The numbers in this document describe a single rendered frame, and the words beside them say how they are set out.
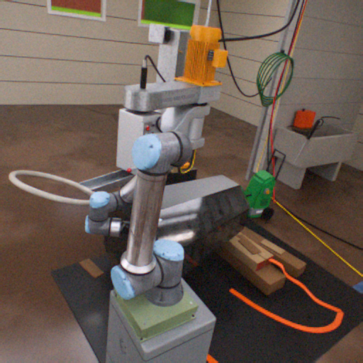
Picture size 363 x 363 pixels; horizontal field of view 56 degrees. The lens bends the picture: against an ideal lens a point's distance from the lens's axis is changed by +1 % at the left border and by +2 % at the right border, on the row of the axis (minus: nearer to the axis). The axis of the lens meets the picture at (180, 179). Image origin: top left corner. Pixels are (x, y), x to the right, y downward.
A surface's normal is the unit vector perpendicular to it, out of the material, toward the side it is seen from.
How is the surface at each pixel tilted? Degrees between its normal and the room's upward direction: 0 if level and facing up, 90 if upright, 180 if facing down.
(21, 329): 0
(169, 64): 90
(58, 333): 0
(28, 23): 90
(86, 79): 90
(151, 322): 3
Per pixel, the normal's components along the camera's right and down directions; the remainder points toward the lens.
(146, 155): -0.73, 0.08
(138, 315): 0.10, -0.91
